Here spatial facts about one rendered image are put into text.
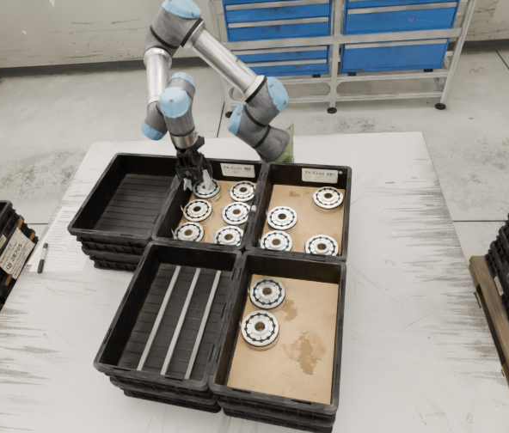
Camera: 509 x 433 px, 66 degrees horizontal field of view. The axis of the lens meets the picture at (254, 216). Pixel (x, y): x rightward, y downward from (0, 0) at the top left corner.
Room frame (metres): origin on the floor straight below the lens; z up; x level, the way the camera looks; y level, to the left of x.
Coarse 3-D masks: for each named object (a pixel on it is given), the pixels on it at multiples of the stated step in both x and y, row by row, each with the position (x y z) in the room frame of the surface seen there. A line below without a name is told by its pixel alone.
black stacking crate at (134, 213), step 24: (120, 168) 1.22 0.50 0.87; (144, 168) 1.22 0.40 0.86; (168, 168) 1.19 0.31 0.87; (96, 192) 1.06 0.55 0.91; (120, 192) 1.13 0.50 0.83; (144, 192) 1.12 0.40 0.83; (96, 216) 1.00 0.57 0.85; (120, 216) 1.01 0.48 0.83; (144, 216) 0.99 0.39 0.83; (96, 240) 0.86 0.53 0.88
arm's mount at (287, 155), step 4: (292, 124) 1.34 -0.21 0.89; (288, 128) 1.33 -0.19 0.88; (292, 128) 1.31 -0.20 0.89; (288, 132) 1.30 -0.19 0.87; (292, 132) 1.28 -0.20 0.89; (292, 136) 1.28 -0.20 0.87; (292, 140) 1.26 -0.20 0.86; (288, 144) 1.22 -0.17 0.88; (292, 144) 1.27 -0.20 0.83; (288, 148) 1.20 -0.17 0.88; (292, 148) 1.27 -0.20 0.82; (284, 152) 1.20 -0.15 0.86; (288, 152) 1.17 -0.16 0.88; (292, 152) 1.26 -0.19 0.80; (280, 156) 1.19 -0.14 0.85; (284, 156) 1.17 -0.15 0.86; (288, 156) 1.14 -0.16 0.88; (292, 156) 1.25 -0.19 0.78; (260, 160) 1.31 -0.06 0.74; (276, 160) 1.19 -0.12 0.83; (280, 160) 1.17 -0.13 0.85; (284, 160) 1.15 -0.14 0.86; (288, 160) 1.14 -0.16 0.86; (292, 160) 1.25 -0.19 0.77
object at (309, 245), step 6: (312, 240) 0.75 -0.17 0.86; (318, 240) 0.75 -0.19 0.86; (324, 240) 0.75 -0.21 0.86; (330, 240) 0.74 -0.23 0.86; (306, 246) 0.73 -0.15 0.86; (312, 246) 0.73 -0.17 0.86; (330, 246) 0.72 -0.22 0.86; (336, 246) 0.72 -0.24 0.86; (306, 252) 0.71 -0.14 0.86; (312, 252) 0.71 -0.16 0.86; (330, 252) 0.70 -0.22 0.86; (336, 252) 0.69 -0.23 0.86
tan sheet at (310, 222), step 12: (276, 192) 1.01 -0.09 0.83; (288, 192) 1.01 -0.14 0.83; (300, 192) 1.00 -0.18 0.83; (312, 192) 0.99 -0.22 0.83; (276, 204) 0.95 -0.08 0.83; (288, 204) 0.95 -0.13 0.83; (300, 204) 0.94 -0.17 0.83; (312, 204) 0.93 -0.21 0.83; (300, 216) 0.88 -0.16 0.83; (312, 216) 0.87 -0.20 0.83; (324, 216) 0.87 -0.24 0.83; (336, 216) 0.86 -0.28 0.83; (264, 228) 0.86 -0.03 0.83; (300, 228) 0.83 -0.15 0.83; (312, 228) 0.83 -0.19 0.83; (324, 228) 0.82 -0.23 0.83; (336, 228) 0.81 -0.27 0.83; (300, 240) 0.78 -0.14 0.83; (336, 240) 0.76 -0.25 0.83
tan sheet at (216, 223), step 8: (224, 184) 1.10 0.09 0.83; (232, 184) 1.09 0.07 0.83; (224, 192) 1.05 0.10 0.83; (192, 200) 1.04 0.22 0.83; (216, 200) 1.02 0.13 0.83; (224, 200) 1.01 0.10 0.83; (216, 208) 0.98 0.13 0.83; (216, 216) 0.94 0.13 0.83; (208, 224) 0.91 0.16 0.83; (216, 224) 0.90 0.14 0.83; (208, 232) 0.87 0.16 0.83; (216, 232) 0.87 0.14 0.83; (208, 240) 0.84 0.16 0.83
